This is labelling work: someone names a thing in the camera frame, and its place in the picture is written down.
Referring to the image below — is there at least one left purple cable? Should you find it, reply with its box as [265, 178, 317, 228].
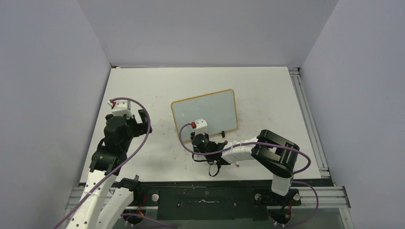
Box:
[53, 97, 180, 229]

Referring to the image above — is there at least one purple cable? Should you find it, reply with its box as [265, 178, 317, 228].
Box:
[53, 97, 180, 229]
[178, 122, 320, 227]

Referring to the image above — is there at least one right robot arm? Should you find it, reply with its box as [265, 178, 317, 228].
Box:
[191, 129, 299, 204]

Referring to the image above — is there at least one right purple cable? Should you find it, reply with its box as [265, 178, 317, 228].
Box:
[178, 122, 320, 227]

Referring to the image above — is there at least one yellow framed whiteboard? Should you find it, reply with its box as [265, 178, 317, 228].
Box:
[171, 89, 238, 142]

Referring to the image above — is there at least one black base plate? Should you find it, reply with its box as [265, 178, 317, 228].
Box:
[125, 180, 301, 220]

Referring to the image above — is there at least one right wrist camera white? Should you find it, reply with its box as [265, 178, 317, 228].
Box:
[191, 118, 208, 135]

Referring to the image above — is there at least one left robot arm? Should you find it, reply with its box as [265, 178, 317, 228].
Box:
[67, 109, 151, 229]

